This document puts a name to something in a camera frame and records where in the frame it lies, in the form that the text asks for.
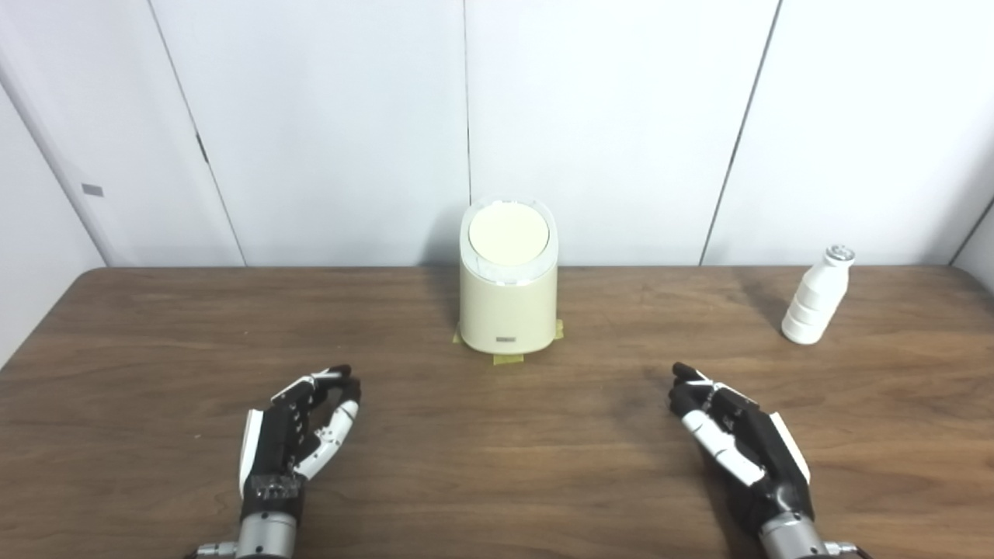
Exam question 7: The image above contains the small white plastic bottle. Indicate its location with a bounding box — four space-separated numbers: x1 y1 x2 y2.
781 245 857 345

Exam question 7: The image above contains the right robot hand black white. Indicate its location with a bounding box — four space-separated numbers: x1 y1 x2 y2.
669 363 814 533

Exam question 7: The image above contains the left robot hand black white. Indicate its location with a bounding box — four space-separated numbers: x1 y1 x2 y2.
239 363 363 517

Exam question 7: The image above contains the round cream bin lid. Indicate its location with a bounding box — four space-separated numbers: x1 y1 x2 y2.
468 203 551 263

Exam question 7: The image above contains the cream-colored bin body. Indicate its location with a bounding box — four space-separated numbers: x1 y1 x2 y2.
458 197 560 356

